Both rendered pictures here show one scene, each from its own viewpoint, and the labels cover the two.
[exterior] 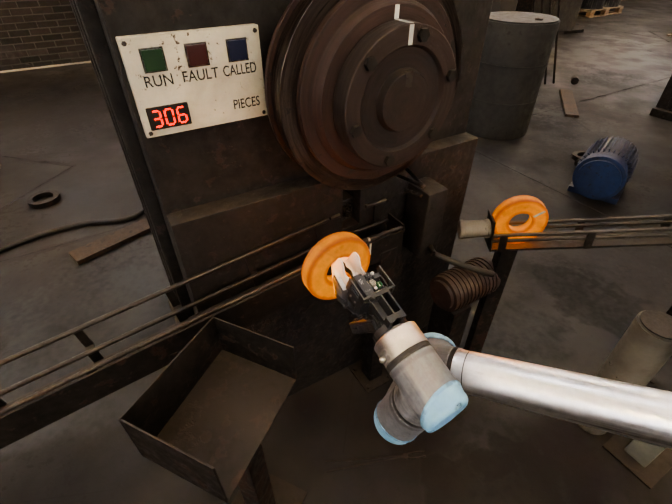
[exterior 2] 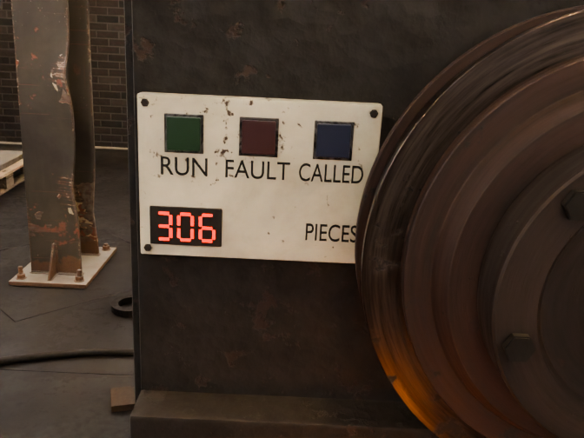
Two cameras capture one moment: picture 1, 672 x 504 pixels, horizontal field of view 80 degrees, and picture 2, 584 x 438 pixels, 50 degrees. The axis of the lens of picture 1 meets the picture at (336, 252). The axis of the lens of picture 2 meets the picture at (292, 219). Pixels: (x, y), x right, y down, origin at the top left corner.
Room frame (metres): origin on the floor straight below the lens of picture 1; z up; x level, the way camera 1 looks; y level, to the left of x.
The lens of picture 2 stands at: (0.27, -0.11, 1.31)
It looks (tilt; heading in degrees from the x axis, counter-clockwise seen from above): 17 degrees down; 30
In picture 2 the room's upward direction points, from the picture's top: 3 degrees clockwise
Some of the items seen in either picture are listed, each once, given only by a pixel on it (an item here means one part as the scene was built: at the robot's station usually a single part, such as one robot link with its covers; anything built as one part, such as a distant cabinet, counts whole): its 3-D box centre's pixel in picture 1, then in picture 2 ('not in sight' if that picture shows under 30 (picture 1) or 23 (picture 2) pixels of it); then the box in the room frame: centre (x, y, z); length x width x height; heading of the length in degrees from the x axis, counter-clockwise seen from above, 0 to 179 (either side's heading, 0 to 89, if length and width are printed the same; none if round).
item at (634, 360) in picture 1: (621, 377); not in sight; (0.75, -0.92, 0.26); 0.12 x 0.12 x 0.52
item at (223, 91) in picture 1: (201, 80); (257, 180); (0.84, 0.27, 1.15); 0.26 x 0.02 x 0.18; 121
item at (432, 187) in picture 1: (422, 217); not in sight; (1.05, -0.27, 0.68); 0.11 x 0.08 x 0.24; 31
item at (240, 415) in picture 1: (241, 465); not in sight; (0.44, 0.23, 0.36); 0.26 x 0.20 x 0.72; 156
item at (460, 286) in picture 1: (453, 324); not in sight; (0.97, -0.43, 0.27); 0.22 x 0.13 x 0.53; 121
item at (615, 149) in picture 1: (606, 166); not in sight; (2.43, -1.80, 0.17); 0.57 x 0.31 x 0.34; 141
